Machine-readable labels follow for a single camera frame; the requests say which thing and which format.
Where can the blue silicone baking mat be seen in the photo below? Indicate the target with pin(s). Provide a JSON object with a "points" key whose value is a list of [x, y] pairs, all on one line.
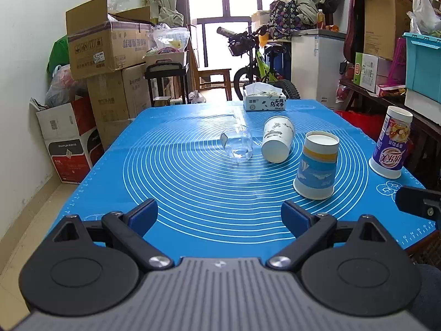
{"points": [[193, 182]]}

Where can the small white floor bag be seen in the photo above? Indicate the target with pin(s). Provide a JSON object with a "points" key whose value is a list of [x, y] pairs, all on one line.
{"points": [[196, 97]]}

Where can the green bag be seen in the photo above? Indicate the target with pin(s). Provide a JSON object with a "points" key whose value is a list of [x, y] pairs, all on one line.
{"points": [[58, 53]]}

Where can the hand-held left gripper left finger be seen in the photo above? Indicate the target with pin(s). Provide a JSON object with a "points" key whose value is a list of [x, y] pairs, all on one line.
{"points": [[144, 214]]}

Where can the white tissue box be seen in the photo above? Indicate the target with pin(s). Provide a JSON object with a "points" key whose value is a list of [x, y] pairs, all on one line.
{"points": [[264, 101]]}

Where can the plastic bag with red contents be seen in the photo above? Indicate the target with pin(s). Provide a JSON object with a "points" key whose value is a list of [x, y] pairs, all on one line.
{"points": [[63, 86]]}

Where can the floral fabric bag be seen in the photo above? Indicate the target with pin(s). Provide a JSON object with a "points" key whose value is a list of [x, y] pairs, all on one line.
{"points": [[284, 19]]}

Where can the clear plastic cup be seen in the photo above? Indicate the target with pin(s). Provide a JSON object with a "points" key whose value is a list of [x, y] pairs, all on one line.
{"points": [[239, 144]]}

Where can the dark wooden side table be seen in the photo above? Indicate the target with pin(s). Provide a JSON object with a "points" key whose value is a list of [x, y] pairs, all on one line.
{"points": [[420, 134]]}

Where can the white red printer box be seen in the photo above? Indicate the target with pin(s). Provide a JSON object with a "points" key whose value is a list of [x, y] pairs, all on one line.
{"points": [[72, 144]]}

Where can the green black bicycle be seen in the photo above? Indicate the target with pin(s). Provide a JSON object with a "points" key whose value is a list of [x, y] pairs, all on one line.
{"points": [[256, 65]]}

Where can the wooden chair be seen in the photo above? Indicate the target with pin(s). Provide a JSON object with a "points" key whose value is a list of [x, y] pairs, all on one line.
{"points": [[213, 74]]}

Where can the dark red guitar case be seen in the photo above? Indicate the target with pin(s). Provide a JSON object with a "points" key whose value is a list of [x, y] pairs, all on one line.
{"points": [[353, 24]]}

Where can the tall brown cardboard box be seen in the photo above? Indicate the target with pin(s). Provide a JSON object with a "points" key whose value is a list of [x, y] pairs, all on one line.
{"points": [[386, 24]]}

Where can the white green-print paper cup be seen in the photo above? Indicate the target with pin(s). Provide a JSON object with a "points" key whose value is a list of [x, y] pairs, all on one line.
{"points": [[277, 138]]}

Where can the orange drink bottle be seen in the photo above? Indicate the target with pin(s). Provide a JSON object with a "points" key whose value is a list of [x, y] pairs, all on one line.
{"points": [[321, 19]]}

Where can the large brown cardboard box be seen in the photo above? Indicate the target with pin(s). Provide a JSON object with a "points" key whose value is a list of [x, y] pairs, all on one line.
{"points": [[117, 103]]}

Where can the white chest freezer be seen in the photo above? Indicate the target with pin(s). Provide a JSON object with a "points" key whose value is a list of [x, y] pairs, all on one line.
{"points": [[315, 65]]}

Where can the black metal cart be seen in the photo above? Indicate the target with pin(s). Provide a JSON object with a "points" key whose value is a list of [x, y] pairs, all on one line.
{"points": [[165, 69]]}

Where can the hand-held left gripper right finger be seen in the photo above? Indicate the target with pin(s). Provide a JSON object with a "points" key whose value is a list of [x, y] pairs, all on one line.
{"points": [[293, 218]]}

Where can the clear plastic bag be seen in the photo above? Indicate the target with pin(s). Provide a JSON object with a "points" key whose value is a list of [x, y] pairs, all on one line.
{"points": [[172, 38]]}

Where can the open brown cardboard box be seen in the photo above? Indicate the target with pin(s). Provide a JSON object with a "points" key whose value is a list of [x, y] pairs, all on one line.
{"points": [[103, 50]]}

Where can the white plastic bag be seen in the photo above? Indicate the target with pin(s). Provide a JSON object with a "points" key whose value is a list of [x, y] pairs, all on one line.
{"points": [[425, 12]]}

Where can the purple milk tea cup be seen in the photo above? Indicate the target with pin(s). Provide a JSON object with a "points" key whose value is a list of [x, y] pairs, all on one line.
{"points": [[391, 144]]}

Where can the green white carton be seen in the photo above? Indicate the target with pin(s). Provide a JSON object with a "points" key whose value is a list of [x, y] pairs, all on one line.
{"points": [[370, 72]]}

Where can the teal plastic storage bin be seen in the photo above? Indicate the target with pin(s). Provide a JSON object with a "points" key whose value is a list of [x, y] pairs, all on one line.
{"points": [[423, 62]]}

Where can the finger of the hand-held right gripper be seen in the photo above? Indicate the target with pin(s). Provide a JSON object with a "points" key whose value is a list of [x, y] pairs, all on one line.
{"points": [[418, 202]]}

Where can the person's leg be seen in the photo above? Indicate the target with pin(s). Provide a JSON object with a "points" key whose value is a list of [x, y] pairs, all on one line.
{"points": [[430, 296]]}

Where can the blue white paper cup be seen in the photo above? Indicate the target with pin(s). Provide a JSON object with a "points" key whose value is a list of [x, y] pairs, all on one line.
{"points": [[317, 169]]}

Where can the white storage box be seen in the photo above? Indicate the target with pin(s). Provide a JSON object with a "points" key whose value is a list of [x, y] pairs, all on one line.
{"points": [[422, 105]]}

